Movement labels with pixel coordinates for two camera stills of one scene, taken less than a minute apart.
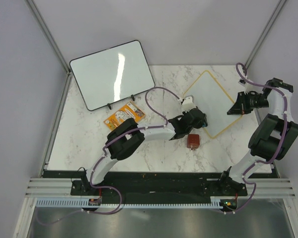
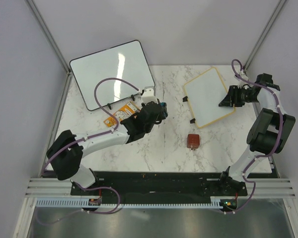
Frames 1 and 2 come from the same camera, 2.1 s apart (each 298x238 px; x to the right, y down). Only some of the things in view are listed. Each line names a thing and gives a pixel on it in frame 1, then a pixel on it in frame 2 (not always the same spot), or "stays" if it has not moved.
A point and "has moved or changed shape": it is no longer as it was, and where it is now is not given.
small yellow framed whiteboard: (210, 97) has moved or changed shape
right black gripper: (240, 107) to (231, 100)
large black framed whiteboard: (112, 74) stays
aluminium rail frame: (50, 188) stays
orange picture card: (131, 110) stays
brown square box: (193, 141) stays
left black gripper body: (198, 125) to (148, 129)
